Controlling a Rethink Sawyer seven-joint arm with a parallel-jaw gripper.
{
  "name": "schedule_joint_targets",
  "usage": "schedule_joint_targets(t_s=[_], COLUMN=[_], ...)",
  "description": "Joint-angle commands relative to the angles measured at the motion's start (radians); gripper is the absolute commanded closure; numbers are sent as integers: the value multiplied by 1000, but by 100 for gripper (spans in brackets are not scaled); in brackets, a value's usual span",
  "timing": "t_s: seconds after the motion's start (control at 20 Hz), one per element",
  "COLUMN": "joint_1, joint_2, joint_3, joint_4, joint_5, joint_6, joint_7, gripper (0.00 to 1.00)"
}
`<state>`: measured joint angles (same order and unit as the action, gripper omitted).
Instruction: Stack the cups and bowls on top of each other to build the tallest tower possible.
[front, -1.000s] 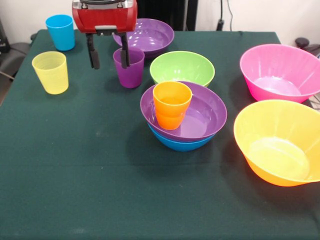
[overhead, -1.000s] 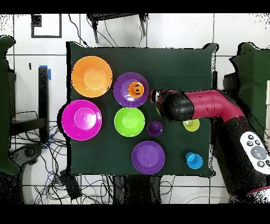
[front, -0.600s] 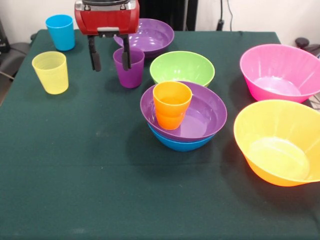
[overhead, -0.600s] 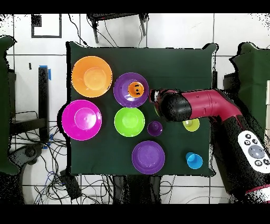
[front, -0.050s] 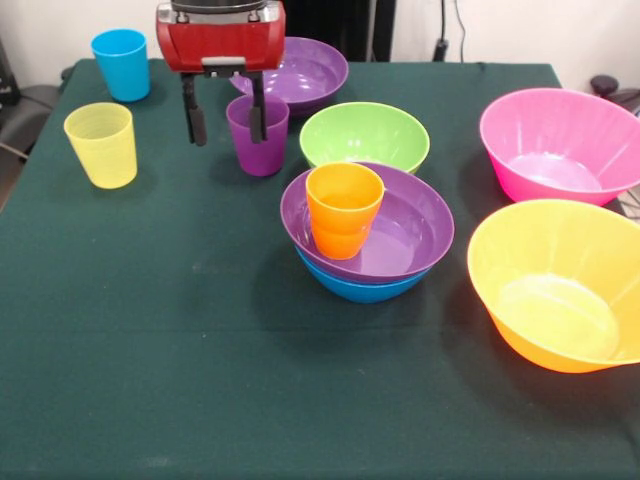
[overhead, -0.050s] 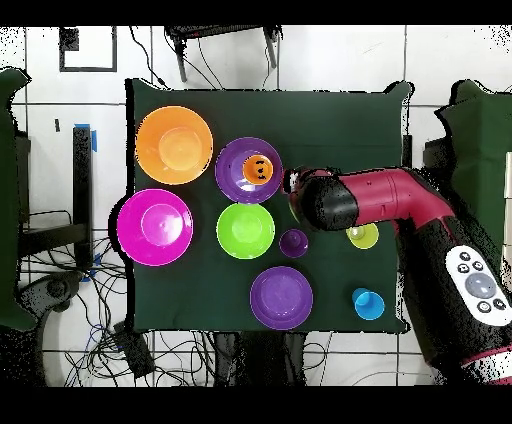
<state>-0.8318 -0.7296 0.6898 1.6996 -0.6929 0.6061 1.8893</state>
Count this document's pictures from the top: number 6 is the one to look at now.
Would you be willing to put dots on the orange cup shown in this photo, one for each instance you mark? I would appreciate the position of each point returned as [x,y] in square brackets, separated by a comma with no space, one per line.
[251,172]

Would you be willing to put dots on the purple bowl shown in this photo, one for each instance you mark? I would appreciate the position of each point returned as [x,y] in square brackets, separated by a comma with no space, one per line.
[230,172]
[281,298]

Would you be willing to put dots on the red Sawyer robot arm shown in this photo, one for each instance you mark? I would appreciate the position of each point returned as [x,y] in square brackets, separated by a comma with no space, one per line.
[400,196]

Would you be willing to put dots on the purple cup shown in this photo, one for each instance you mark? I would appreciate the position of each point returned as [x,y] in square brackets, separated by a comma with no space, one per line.
[293,243]

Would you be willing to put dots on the dark green table cloth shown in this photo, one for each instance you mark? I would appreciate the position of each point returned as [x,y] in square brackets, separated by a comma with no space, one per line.
[340,132]

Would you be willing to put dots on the green bowl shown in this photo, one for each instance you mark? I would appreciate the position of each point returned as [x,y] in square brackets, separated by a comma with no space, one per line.
[245,231]

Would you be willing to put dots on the yellow cup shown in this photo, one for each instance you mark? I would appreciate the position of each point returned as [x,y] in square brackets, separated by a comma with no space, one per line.
[362,238]

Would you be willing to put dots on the orange bowl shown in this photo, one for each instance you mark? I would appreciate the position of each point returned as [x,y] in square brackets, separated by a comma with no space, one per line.
[174,145]

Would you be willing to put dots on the blue cup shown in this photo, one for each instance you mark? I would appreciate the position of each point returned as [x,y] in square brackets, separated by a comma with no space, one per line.
[368,304]

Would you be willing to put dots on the pink bowl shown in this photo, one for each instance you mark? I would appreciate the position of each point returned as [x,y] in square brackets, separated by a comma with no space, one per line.
[155,227]

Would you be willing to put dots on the green cloth covered table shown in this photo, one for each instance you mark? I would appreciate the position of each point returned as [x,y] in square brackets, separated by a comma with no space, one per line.
[480,140]
[8,200]

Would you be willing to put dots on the blue tape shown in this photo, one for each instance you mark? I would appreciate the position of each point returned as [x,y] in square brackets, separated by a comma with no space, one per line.
[94,140]

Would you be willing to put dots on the black power adapter box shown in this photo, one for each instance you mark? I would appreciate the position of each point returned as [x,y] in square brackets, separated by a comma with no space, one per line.
[134,350]

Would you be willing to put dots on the black camera stand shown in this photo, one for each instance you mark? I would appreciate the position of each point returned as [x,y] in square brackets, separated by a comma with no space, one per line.
[224,31]

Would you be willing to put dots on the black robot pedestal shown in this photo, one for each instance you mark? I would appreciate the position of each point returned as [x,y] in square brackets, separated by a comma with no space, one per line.
[260,360]

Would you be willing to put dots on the black table frame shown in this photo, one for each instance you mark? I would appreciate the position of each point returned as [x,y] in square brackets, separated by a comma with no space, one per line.
[82,192]

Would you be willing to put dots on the black square floor frame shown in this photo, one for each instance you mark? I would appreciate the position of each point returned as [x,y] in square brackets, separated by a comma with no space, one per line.
[114,48]

